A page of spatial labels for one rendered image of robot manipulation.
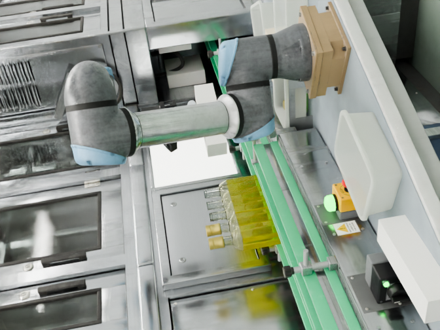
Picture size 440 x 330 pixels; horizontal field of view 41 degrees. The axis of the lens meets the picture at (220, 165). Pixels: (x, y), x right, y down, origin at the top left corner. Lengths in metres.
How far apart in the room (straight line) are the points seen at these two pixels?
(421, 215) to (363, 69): 0.39
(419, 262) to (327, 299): 0.27
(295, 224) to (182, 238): 0.51
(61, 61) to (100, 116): 1.37
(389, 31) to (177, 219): 1.40
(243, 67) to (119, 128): 0.37
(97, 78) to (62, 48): 1.29
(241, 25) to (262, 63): 1.14
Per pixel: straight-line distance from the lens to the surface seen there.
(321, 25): 1.57
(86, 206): 2.27
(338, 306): 1.41
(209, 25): 2.64
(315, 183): 1.70
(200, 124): 1.45
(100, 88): 1.35
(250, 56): 1.52
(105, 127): 1.34
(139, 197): 2.18
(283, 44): 1.54
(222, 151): 1.81
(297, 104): 1.94
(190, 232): 1.99
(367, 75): 1.44
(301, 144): 1.86
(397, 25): 2.91
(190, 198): 2.13
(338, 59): 1.54
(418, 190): 1.27
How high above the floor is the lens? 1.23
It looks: 5 degrees down
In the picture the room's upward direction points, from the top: 100 degrees counter-clockwise
